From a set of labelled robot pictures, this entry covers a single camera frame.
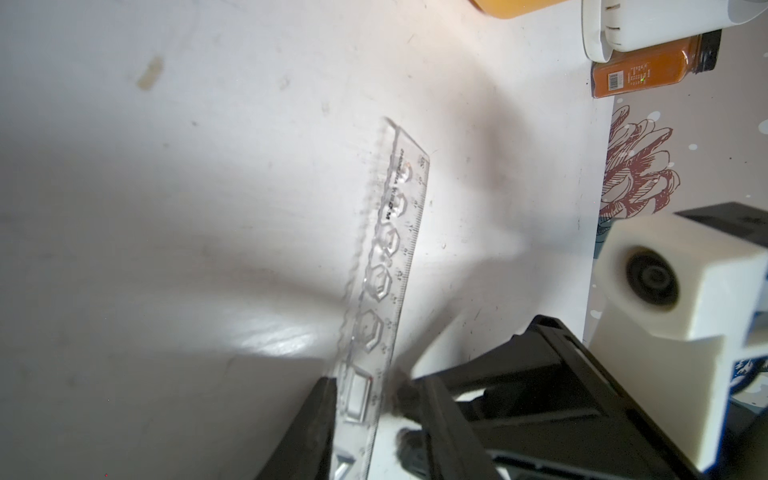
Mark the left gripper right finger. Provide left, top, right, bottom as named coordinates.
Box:
left=395, top=376, right=500, bottom=479

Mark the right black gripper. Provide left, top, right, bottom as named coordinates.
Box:
left=421, top=315, right=767, bottom=479

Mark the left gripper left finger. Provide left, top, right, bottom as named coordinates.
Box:
left=256, top=377, right=338, bottom=480

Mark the clear shape stencil ruler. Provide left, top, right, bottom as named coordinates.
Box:
left=329, top=119, right=430, bottom=479

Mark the yellow plastic storage box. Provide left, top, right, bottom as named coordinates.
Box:
left=471, top=0, right=564, bottom=20

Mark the brown spice jar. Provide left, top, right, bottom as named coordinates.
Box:
left=591, top=30, right=722, bottom=98

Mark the white utensil holder cup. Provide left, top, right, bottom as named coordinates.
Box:
left=581, top=0, right=767, bottom=63

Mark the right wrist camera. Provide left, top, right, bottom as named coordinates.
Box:
left=589, top=202, right=767, bottom=470

